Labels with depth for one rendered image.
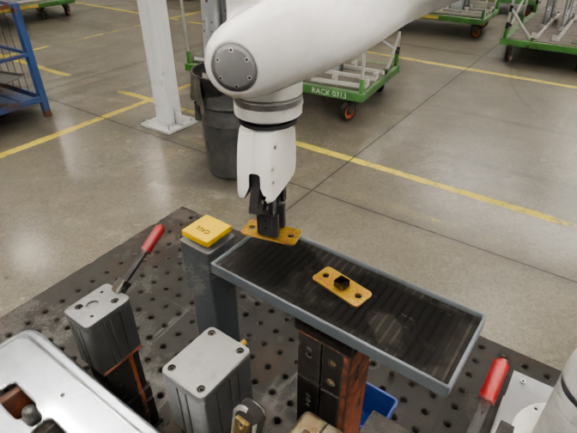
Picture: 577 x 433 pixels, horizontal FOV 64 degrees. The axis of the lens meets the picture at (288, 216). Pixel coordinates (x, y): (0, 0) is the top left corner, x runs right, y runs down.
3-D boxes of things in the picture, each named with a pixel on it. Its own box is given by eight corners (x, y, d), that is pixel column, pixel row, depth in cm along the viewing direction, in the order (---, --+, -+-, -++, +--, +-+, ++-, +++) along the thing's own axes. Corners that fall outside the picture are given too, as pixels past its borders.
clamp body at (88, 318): (100, 435, 96) (50, 310, 76) (142, 396, 104) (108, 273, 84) (130, 462, 92) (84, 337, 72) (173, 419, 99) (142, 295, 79)
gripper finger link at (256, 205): (258, 148, 58) (270, 165, 64) (240, 205, 57) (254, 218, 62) (267, 149, 58) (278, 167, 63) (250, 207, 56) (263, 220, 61)
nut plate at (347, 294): (311, 278, 68) (311, 272, 67) (328, 266, 70) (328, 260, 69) (355, 308, 63) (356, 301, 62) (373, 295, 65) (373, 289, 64)
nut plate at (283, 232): (239, 234, 68) (239, 227, 67) (250, 220, 71) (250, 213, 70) (294, 246, 65) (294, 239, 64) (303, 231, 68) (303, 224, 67)
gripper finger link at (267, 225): (257, 191, 64) (259, 231, 67) (247, 203, 61) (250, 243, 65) (279, 195, 63) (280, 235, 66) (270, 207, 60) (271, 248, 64)
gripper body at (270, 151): (257, 91, 62) (259, 166, 69) (221, 119, 54) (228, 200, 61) (310, 98, 60) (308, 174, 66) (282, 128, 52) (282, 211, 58)
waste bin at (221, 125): (184, 173, 334) (169, 71, 294) (233, 146, 371) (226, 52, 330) (237, 193, 311) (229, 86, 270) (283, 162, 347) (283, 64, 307)
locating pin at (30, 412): (26, 425, 68) (16, 408, 65) (39, 415, 69) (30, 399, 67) (33, 433, 67) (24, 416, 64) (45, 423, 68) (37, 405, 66)
